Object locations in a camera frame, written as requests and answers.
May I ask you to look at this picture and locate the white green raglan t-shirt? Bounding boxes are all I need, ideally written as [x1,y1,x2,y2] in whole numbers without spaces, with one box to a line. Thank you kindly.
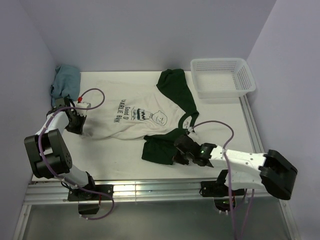
[83,69,199,165]

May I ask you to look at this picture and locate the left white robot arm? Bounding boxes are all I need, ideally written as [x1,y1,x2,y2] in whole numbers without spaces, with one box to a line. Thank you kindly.
[24,97,98,200]

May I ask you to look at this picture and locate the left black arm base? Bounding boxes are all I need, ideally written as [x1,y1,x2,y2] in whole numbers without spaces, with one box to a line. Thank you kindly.
[67,184,114,216]

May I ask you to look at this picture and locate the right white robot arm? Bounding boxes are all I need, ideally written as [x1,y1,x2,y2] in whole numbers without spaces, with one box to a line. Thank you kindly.
[173,134,298,200]

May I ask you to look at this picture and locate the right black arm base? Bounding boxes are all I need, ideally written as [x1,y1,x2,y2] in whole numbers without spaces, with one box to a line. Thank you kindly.
[199,181,231,212]

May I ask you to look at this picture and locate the crumpled light blue t-shirt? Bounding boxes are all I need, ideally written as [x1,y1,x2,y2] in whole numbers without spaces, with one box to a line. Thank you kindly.
[50,64,81,107]

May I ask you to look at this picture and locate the white plastic perforated basket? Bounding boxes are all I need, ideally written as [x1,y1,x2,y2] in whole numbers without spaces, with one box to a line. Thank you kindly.
[190,58,256,99]

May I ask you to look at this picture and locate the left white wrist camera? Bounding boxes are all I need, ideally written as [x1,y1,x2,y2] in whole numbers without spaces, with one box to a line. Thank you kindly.
[73,96,91,110]

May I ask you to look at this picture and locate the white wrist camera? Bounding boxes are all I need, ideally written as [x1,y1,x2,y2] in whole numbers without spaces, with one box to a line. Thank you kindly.
[73,96,91,110]
[186,127,200,142]

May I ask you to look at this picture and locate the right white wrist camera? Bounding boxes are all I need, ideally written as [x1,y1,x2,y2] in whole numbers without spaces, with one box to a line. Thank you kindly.
[186,127,200,142]

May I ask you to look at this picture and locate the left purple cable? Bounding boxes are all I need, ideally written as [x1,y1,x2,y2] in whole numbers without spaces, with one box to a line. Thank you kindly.
[37,88,116,222]

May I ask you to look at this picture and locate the purple cable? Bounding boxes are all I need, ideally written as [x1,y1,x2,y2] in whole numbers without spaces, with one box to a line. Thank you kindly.
[192,120,256,240]
[37,88,116,222]

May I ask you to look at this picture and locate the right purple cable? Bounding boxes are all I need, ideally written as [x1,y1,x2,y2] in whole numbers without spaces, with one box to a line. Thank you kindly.
[192,120,256,240]

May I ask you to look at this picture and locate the aluminium rail frame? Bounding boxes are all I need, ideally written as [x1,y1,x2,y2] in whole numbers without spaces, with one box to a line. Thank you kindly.
[14,95,301,240]

